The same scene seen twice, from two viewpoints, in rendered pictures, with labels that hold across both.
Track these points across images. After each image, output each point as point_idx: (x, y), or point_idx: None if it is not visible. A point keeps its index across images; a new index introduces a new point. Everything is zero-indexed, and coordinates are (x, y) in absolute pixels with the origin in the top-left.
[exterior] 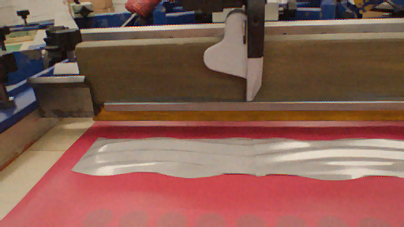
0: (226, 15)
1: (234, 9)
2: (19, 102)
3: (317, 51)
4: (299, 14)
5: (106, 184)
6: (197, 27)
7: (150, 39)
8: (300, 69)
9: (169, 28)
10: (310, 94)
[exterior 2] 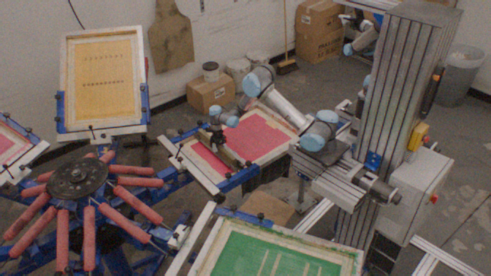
0: (215, 144)
1: (215, 143)
2: (246, 169)
3: None
4: (106, 184)
5: (244, 157)
6: (195, 168)
7: (226, 152)
8: None
9: (200, 171)
10: None
